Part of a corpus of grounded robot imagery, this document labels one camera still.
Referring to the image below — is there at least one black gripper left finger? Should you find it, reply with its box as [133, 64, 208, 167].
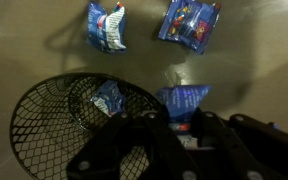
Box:
[66, 111, 202, 180]

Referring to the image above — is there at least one blue fruit snack pouch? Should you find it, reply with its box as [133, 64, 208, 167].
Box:
[90, 79, 127, 118]
[155, 84, 213, 150]
[85, 1, 128, 55]
[157, 0, 222, 56]

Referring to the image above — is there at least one black wire mesh basket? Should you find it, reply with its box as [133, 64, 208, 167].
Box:
[9, 72, 167, 180]

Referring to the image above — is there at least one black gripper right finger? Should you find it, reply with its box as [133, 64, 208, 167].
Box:
[190, 108, 288, 180]

